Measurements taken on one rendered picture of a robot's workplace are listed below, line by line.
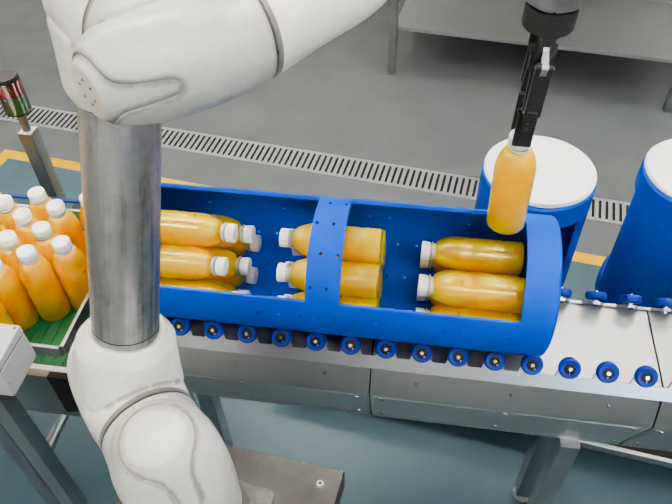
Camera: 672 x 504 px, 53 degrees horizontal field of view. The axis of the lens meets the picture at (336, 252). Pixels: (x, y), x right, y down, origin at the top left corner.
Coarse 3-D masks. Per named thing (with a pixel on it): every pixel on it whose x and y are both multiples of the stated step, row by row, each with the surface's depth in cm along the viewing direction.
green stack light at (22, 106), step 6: (24, 96) 168; (6, 102) 166; (12, 102) 166; (18, 102) 167; (24, 102) 168; (6, 108) 167; (12, 108) 167; (18, 108) 168; (24, 108) 169; (30, 108) 171; (6, 114) 169; (12, 114) 168; (18, 114) 169; (24, 114) 170
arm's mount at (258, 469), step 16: (240, 448) 119; (240, 464) 117; (256, 464) 117; (272, 464) 116; (288, 464) 116; (304, 464) 116; (256, 480) 115; (272, 480) 114; (288, 480) 114; (304, 480) 114; (320, 480) 113; (336, 480) 113; (288, 496) 112; (304, 496) 112; (320, 496) 112; (336, 496) 111
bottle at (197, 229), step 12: (168, 216) 138; (180, 216) 138; (192, 216) 138; (204, 216) 138; (168, 228) 138; (180, 228) 138; (192, 228) 137; (204, 228) 137; (216, 228) 138; (168, 240) 139; (180, 240) 139; (192, 240) 138; (204, 240) 138; (216, 240) 139
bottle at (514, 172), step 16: (496, 160) 117; (512, 160) 114; (528, 160) 114; (496, 176) 118; (512, 176) 115; (528, 176) 115; (496, 192) 120; (512, 192) 117; (528, 192) 118; (496, 208) 122; (512, 208) 120; (496, 224) 124; (512, 224) 123
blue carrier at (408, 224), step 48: (192, 192) 149; (240, 192) 141; (336, 240) 129; (432, 240) 151; (528, 240) 126; (192, 288) 133; (240, 288) 156; (288, 288) 155; (336, 288) 128; (384, 288) 153; (528, 288) 124; (384, 336) 135; (432, 336) 131; (480, 336) 129; (528, 336) 127
